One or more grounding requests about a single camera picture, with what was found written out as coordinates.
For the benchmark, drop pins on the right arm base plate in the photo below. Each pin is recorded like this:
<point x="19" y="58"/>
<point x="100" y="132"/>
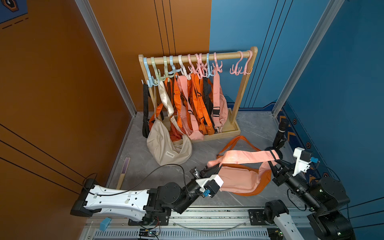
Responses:
<point x="257" y="217"/>

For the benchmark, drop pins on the pink bag middle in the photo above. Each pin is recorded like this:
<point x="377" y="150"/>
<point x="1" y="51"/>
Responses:
<point x="190" y="124"/>

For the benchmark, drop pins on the orange crescent bag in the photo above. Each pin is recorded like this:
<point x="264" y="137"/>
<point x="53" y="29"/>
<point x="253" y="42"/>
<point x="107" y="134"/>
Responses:
<point x="240" y="144"/>

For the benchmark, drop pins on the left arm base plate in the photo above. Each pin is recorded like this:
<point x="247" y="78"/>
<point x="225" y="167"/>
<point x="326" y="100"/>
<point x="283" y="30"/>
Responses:
<point x="153" y="219"/>

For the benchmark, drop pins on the pink hook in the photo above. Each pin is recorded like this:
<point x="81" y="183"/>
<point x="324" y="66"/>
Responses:
<point x="245" y="72"/>
<point x="236" y="69"/>

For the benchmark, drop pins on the pink hook rightmost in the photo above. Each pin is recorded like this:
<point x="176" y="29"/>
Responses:
<point x="245" y="72"/>

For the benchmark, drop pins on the black strap bag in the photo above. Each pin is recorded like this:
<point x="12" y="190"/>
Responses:
<point x="145" y="127"/>

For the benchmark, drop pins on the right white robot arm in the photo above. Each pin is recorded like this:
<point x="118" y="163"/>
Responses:
<point x="324" y="199"/>

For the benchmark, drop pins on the light blue hook leftmost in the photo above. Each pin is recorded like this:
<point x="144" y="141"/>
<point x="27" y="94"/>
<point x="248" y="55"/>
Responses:
<point x="151" y="81"/>

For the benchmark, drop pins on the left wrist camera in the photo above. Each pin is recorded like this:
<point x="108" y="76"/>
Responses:
<point x="208" y="187"/>

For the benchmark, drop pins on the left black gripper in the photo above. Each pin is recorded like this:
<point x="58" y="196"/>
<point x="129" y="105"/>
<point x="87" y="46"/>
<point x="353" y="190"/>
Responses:
<point x="205" y="171"/>

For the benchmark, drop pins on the circuit board right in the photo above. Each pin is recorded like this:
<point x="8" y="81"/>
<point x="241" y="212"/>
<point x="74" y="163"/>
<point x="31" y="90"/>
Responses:
<point x="275" y="234"/>

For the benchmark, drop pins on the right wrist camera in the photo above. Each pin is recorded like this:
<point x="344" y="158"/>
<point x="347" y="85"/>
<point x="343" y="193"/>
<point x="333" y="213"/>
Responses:
<point x="303" y="160"/>

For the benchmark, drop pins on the blue sponge block left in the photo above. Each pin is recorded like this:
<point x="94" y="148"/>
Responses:
<point x="104" y="224"/>

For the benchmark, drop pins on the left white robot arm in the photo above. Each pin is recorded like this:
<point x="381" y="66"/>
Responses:
<point x="147" y="206"/>

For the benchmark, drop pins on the beige crescent bag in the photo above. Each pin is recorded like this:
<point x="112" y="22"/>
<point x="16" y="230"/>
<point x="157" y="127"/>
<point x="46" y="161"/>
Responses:
<point x="159" y="140"/>

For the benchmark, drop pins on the wooden clothes rack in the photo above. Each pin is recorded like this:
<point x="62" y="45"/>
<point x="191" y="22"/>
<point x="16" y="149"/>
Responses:
<point x="205" y="66"/>

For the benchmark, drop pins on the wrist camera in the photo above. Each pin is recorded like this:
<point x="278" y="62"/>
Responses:
<point x="303" y="160"/>
<point x="208" y="187"/>

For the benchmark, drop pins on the green circuit board left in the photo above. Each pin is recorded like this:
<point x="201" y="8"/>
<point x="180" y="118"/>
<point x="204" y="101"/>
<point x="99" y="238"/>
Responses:
<point x="145" y="234"/>

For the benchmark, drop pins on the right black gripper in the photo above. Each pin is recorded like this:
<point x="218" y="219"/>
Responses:
<point x="286" y="166"/>

